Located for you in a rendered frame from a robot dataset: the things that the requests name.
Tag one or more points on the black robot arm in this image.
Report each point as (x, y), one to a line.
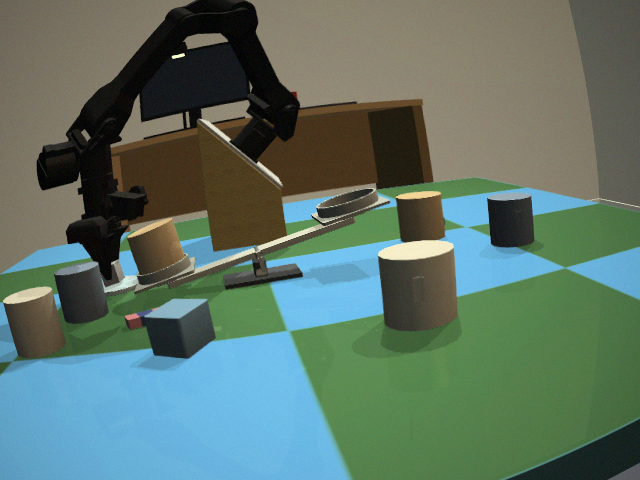
(106, 112)

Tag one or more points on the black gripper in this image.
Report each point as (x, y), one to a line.
(100, 237)

